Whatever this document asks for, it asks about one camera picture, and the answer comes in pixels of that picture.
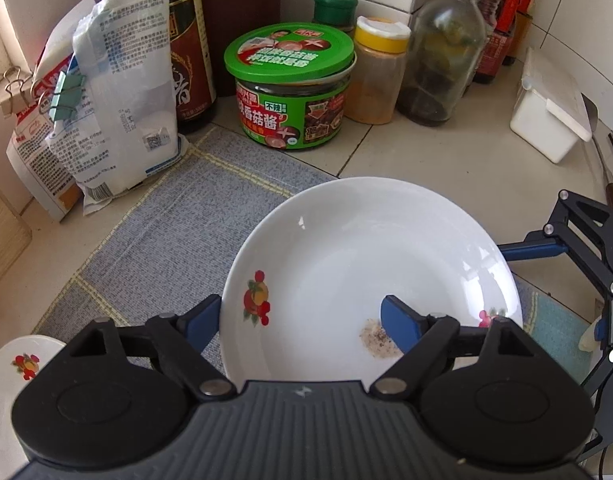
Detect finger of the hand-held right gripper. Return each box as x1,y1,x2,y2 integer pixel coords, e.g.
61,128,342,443
497,189,613,302
581,346,613,411

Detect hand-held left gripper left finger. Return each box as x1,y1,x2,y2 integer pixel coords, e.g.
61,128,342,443
61,294,237,402

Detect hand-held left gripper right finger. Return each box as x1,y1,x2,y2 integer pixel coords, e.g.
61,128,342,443
369,295,537,402

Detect white plate fruit print stained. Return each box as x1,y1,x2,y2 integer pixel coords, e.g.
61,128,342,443
220,176,525,383

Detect white plate fruit print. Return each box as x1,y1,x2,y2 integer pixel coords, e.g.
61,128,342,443
0,335,70,480

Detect grey-blue checked table mat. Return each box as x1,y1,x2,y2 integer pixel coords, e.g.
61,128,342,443
31,125,607,396

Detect white plastic lidded box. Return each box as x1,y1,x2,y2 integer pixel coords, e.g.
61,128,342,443
509,47,593,163

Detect clear glass bottle dark contents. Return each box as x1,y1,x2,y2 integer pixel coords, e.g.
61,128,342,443
397,0,487,127

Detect green lid sauce jar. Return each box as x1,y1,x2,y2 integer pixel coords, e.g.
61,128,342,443
223,22,357,152

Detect white blue printed bag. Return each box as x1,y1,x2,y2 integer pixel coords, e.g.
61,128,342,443
72,0,190,216

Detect yellow lid spice jar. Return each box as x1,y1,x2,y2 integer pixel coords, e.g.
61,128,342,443
344,16,411,125

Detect white red printed bag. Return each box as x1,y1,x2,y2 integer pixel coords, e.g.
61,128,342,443
6,0,102,223

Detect dark soy sauce bottle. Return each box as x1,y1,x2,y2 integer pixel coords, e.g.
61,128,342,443
129,0,218,135

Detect green binder clip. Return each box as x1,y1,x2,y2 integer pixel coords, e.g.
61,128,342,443
49,71,90,122

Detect clear binder clip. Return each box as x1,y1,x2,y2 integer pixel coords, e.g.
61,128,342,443
1,67,42,116

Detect green cap bottle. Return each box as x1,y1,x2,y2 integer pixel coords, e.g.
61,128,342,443
313,0,358,36

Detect black cable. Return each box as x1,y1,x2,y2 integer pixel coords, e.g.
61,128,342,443
581,430,613,480

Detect brown handle kitchen knife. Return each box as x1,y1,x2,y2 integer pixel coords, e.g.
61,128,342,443
581,94,613,211

